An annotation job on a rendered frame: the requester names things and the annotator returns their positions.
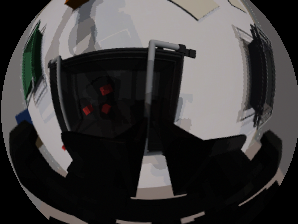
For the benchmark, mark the small red block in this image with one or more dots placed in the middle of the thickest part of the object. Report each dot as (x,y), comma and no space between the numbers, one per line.
(106,89)
(88,109)

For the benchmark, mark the beige flat panel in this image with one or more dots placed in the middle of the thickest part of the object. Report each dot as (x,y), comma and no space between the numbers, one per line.
(235,3)
(196,8)

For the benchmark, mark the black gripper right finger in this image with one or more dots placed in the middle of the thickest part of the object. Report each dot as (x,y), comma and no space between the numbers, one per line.
(187,155)

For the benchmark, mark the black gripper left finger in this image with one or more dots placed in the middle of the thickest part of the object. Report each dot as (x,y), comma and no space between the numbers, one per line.
(124,152)

